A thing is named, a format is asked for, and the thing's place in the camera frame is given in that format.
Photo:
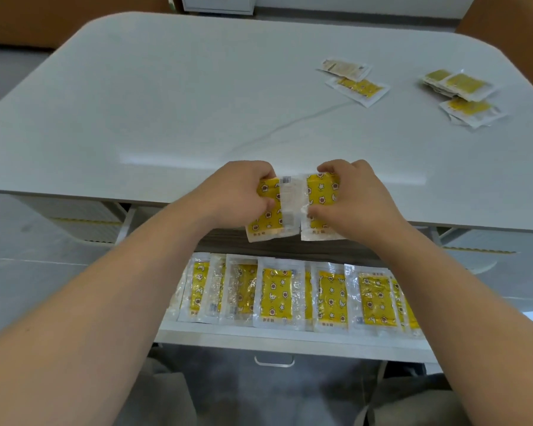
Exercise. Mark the person's left hand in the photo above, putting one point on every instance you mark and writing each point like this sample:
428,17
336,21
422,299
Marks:
228,197

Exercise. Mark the person's right hand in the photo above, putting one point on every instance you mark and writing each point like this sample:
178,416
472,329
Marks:
364,204

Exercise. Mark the person's right leg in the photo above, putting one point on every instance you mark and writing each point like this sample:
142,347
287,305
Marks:
408,401

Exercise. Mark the person's left thumb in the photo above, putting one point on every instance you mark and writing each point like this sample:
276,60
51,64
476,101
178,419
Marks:
264,207

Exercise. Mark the white drawer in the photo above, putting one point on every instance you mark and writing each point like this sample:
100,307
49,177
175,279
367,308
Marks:
302,343

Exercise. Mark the white cabinet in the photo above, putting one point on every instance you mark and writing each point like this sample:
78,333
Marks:
217,3

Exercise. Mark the row of yellow packets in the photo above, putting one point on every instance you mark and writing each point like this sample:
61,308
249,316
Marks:
293,297

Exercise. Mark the person's left forearm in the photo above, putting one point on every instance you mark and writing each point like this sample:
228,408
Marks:
93,314

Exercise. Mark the person's right thumb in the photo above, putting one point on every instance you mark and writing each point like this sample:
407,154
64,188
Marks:
322,212

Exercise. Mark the yellow star-print sachet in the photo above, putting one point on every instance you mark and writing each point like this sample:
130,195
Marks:
317,195
273,219

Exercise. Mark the beige-backed sachet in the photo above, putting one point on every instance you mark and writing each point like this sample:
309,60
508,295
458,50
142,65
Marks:
344,68

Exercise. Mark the person's right forearm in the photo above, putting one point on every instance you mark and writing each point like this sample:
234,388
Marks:
466,323

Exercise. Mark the yellow sachet with clear edge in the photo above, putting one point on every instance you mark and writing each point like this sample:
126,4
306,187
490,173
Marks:
359,90
468,85
436,77
473,111

